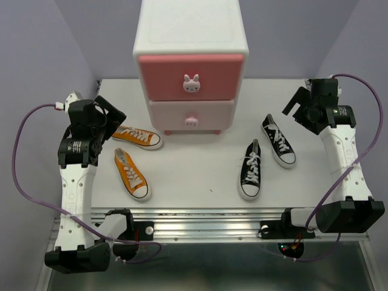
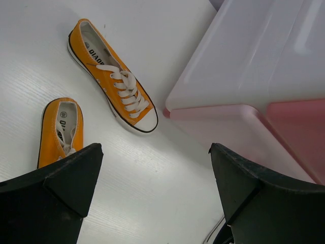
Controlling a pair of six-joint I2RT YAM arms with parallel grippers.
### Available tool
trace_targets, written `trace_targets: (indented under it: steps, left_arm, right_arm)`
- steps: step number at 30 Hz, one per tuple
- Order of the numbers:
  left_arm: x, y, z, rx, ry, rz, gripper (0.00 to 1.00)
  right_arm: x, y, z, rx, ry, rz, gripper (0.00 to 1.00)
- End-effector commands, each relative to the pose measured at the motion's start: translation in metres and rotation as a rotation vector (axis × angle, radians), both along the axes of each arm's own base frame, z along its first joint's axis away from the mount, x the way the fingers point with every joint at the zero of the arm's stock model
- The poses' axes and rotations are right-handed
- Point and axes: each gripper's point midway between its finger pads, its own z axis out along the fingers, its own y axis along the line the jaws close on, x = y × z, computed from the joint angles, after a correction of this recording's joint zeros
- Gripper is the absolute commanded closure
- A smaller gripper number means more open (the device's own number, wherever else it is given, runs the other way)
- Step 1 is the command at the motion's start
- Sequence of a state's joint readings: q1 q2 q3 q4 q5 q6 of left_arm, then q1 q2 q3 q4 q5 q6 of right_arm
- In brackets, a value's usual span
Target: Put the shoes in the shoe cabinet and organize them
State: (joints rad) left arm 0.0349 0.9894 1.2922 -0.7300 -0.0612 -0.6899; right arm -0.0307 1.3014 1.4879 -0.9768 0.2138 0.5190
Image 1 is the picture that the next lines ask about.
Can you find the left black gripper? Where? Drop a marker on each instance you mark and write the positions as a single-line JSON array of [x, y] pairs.
[[114, 118]]

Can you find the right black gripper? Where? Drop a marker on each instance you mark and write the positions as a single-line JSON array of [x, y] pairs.
[[303, 97]]

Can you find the black sneaker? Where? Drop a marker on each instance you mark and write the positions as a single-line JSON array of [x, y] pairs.
[[249, 181], [281, 149]]

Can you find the light pink drawer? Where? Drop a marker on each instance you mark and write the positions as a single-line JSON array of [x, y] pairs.
[[191, 115]]

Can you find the dark pink drawer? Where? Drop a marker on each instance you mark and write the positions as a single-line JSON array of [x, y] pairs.
[[213, 77]]

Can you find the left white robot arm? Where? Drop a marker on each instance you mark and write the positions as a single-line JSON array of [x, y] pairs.
[[80, 246]]

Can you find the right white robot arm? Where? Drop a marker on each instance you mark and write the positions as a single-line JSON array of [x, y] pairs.
[[352, 208]]

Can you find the orange sneaker near cabinet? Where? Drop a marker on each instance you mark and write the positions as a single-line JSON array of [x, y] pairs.
[[144, 139]]

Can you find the white plastic drawer cabinet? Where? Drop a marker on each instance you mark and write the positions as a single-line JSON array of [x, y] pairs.
[[190, 28]]

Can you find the orange sneaker front left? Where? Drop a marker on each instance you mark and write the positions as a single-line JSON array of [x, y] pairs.
[[134, 181]]

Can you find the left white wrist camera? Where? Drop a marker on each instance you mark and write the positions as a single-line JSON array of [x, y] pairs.
[[72, 97]]

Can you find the aluminium mounting rail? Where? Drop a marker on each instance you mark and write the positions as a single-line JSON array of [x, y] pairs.
[[231, 225]]

